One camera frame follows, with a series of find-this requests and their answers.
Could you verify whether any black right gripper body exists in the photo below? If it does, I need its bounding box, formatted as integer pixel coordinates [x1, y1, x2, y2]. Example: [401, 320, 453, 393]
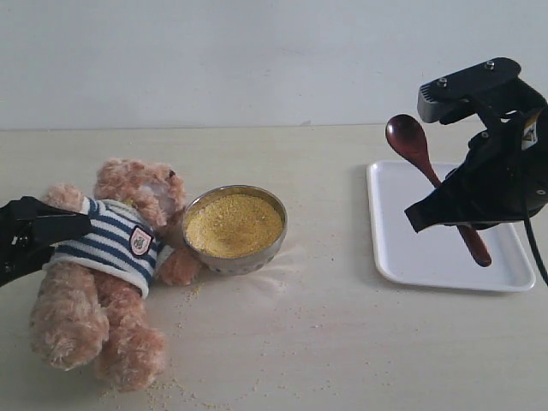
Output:
[444, 78, 547, 229]

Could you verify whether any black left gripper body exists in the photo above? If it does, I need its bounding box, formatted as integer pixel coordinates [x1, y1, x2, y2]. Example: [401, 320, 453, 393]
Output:
[1, 196, 52, 286]

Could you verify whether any dark red wooden spoon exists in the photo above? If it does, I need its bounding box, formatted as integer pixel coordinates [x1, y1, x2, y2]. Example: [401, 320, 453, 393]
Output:
[384, 114, 491, 267]

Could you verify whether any beige teddy bear striped sweater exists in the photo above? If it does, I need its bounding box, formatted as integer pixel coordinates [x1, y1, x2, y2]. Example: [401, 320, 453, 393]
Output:
[29, 158, 200, 391]

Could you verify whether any white rectangular plastic tray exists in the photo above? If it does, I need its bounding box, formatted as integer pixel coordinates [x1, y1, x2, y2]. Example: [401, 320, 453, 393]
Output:
[367, 160, 536, 292]

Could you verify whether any steel bowl of yellow grain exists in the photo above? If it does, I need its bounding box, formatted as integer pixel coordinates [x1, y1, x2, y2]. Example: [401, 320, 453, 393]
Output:
[182, 185, 288, 276]

